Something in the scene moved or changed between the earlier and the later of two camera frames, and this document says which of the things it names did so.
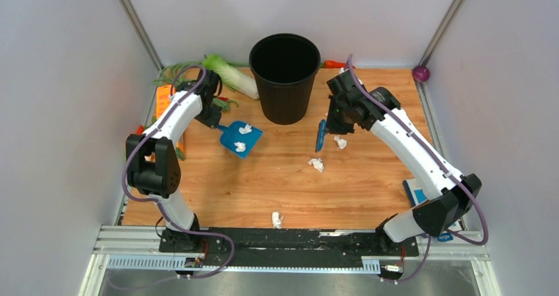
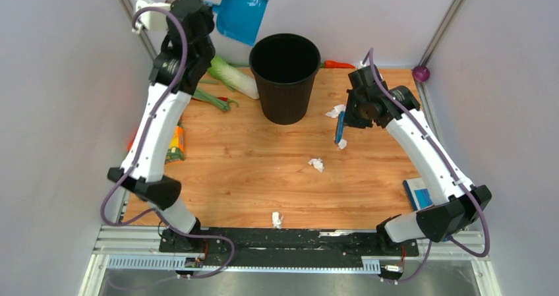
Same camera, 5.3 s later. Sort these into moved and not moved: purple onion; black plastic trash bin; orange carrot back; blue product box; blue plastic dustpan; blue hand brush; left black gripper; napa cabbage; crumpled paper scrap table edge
Moved: left black gripper; blue plastic dustpan; blue hand brush
Not moved: napa cabbage; orange carrot back; blue product box; purple onion; black plastic trash bin; crumpled paper scrap table edge
